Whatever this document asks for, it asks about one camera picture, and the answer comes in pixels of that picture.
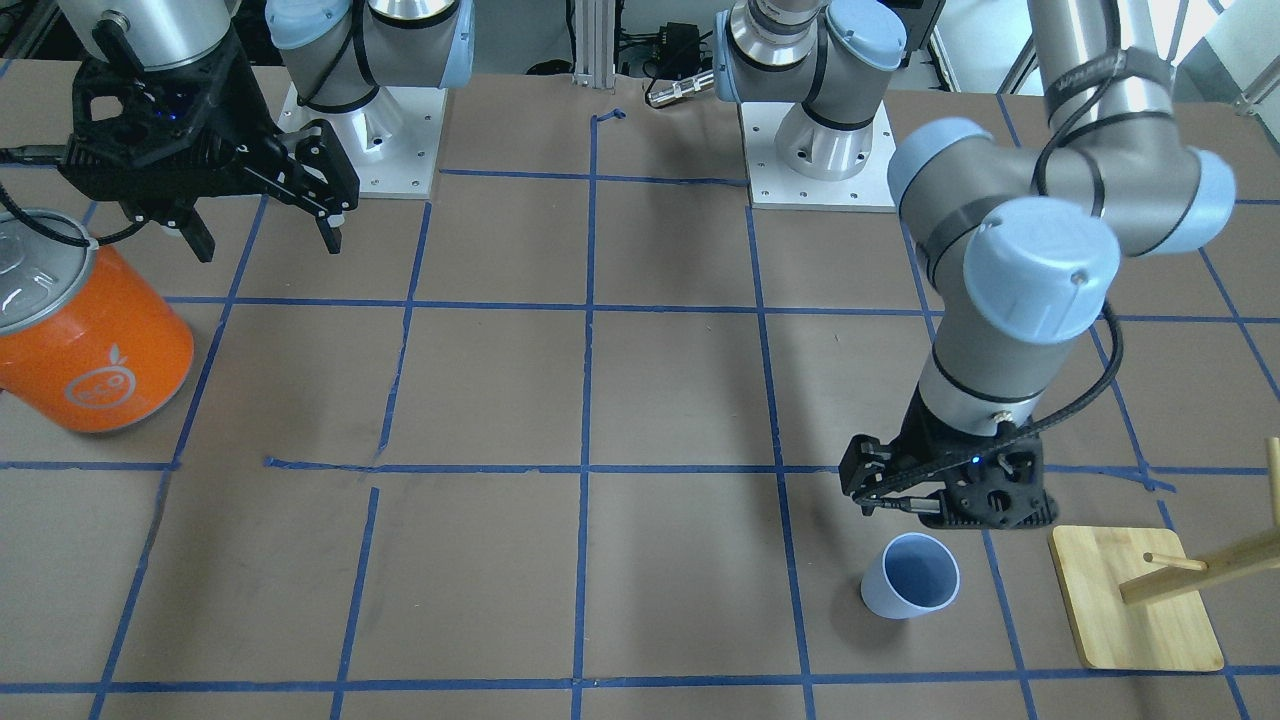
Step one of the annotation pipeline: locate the orange can with silver lid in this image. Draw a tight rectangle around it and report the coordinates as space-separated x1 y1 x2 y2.
1 208 195 434

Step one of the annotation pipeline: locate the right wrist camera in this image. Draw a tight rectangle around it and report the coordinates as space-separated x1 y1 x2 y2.
58 60 236 201

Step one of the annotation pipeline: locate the light blue plastic cup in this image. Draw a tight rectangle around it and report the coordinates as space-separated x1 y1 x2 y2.
859 532 963 620

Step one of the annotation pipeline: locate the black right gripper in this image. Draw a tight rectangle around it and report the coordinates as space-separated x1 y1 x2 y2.
58 26 360 263

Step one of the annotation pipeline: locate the aluminium frame post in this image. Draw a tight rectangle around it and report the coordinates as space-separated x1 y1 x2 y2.
567 1 621 94

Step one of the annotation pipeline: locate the wooden cup tree stand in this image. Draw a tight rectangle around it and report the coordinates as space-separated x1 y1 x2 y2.
1048 436 1280 673

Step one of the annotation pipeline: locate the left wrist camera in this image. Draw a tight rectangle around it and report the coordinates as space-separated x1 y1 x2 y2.
920 436 1059 530

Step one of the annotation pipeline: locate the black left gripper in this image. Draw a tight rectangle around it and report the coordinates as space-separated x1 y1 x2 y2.
838 386 1046 518

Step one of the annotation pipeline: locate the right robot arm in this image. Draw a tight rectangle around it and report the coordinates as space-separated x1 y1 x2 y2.
58 1 475 263

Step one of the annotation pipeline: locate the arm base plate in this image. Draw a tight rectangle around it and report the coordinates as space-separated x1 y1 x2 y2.
739 102 896 213
278 86 449 199

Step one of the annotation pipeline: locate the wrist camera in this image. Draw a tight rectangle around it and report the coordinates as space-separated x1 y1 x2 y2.
920 436 1059 530
58 60 236 201

